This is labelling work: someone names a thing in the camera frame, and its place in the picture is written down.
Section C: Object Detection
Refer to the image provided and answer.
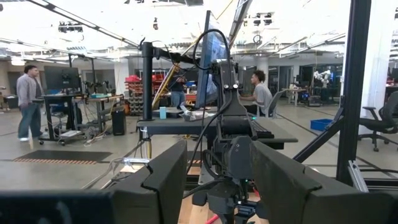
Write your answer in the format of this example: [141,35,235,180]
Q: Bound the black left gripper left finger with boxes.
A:
[113,139,188,224]

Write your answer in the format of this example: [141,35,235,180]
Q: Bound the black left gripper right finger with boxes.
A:
[251,141,323,224]

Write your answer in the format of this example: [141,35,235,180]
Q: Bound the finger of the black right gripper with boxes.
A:
[217,213,234,224]
[235,212,261,224]

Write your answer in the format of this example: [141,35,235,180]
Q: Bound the dark grey side desk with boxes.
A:
[136,107,299,150]

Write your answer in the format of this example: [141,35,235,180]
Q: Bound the black keyboard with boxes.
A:
[251,121,274,139]

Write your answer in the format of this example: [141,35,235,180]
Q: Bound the flat black device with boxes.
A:
[152,107,184,119]

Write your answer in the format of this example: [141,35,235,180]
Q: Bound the crumpled clear plastic bag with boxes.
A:
[180,105,209,122]

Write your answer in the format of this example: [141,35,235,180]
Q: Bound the blue storage bin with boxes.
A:
[310,118,334,131]

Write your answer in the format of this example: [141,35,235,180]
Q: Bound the black computer tower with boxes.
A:
[111,108,127,136]

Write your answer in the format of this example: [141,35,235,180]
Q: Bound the grey office chair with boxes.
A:
[267,90,285,119]

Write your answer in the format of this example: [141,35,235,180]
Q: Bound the person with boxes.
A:
[169,73,189,110]
[239,70,274,118]
[16,64,44,143]

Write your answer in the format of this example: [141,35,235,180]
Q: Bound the yellow ladder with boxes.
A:
[152,62,180,108]

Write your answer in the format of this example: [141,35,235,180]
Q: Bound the black monitor pole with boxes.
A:
[141,42,200,121]

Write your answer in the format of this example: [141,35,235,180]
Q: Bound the distant light wood table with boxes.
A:
[282,88,308,105]

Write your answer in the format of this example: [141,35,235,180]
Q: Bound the black mat orange stripes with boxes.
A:
[12,150,113,166]

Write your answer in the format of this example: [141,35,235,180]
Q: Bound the red parts rack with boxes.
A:
[124,74,144,116]

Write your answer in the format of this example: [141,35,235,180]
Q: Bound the grey workbench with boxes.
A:
[73,95,125,133]

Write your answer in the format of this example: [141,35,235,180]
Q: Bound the distant white robot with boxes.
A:
[313,70,332,90]

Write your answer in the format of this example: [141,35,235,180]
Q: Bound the black office chair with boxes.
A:
[359,90,398,152]

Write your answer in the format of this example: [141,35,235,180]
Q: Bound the blue office chair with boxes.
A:
[49,102,68,123]

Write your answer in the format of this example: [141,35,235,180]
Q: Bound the black standing desk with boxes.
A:
[32,93,86,146]

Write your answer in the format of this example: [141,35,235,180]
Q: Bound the monitor with blue screen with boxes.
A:
[195,11,231,108]

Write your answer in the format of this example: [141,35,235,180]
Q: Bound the large black monitor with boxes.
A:
[43,65,82,93]

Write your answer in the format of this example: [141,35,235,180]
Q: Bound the black ceiling light fixture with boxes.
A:
[58,21,84,34]

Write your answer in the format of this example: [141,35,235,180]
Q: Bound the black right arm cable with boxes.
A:
[185,29,234,175]

